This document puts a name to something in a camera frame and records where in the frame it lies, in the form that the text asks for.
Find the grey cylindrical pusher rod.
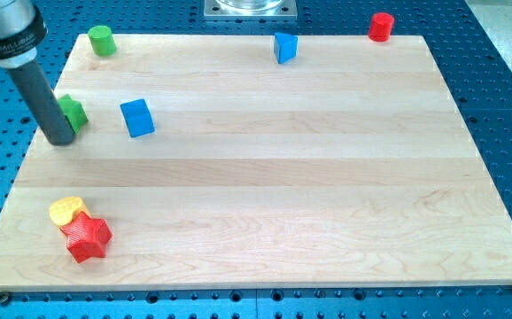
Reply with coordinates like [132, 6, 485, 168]
[8, 59, 75, 145]

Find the green star block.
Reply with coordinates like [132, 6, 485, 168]
[58, 95, 89, 134]

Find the red star block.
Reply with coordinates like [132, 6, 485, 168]
[60, 213, 112, 263]

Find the green cylinder block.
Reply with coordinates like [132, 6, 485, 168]
[88, 25, 117, 57]

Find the blue cube block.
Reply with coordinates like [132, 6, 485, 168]
[120, 99, 155, 138]

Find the yellow heart block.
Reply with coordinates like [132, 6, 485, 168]
[49, 196, 91, 227]

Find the light wooden board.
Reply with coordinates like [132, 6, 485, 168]
[0, 34, 512, 292]

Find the blue triangular block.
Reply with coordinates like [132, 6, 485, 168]
[274, 33, 299, 64]

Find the red cylinder block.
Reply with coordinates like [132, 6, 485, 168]
[368, 12, 395, 42]

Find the blue perforated table plate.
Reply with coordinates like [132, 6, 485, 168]
[0, 0, 512, 318]

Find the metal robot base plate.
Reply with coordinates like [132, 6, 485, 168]
[203, 0, 298, 20]

